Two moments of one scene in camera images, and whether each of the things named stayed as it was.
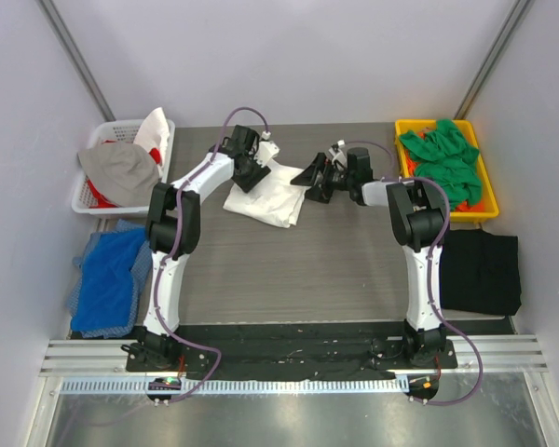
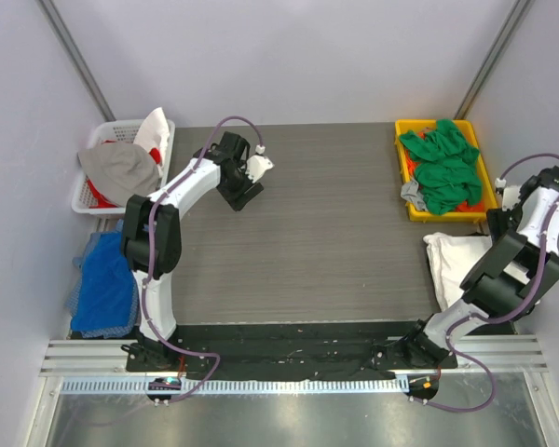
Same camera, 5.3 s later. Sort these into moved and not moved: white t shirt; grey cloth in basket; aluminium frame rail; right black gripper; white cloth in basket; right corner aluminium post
Moved: white t shirt; right black gripper
Not moved: white cloth in basket; right corner aluminium post; grey cloth in basket; aluminium frame rail
